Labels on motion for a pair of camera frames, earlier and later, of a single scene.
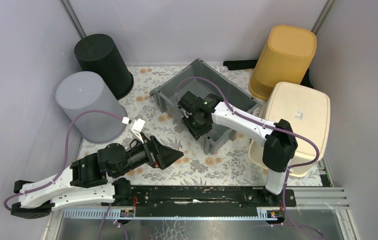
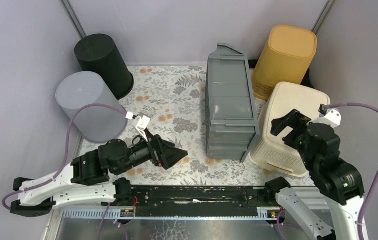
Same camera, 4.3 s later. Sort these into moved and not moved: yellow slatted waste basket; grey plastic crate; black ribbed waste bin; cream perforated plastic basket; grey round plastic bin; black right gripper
Moved: grey plastic crate; black right gripper
Not moved: cream perforated plastic basket; yellow slatted waste basket; black ribbed waste bin; grey round plastic bin
